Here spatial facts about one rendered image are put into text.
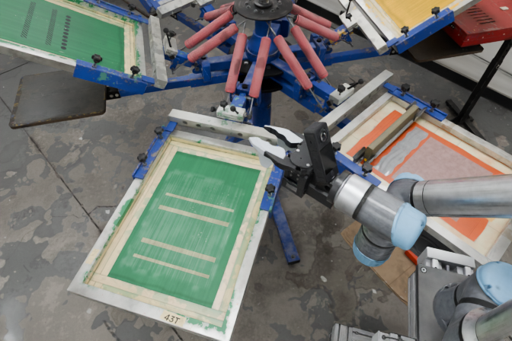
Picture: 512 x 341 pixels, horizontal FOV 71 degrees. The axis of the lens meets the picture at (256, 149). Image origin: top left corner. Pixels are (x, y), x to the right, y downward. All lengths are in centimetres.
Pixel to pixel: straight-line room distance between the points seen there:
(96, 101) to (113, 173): 101
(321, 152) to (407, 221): 19
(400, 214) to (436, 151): 120
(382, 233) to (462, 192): 17
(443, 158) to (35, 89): 209
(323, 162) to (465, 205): 26
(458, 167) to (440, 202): 107
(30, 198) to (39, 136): 62
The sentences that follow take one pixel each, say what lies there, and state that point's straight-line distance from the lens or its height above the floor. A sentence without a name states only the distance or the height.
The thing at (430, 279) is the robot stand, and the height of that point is 126.
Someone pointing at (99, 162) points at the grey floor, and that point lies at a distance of 307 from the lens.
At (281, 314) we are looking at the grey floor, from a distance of 232.
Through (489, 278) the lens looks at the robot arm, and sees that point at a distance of 93.
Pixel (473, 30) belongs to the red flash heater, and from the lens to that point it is 245.
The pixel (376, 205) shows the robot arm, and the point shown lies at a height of 169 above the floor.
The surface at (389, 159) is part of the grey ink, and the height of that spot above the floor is 96.
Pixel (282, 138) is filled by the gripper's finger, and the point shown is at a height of 167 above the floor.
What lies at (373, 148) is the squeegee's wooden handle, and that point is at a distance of 161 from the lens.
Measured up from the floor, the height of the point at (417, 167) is 96.
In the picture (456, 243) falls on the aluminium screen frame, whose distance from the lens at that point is 156.
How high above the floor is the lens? 224
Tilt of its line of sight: 50 degrees down
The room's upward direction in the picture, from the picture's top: straight up
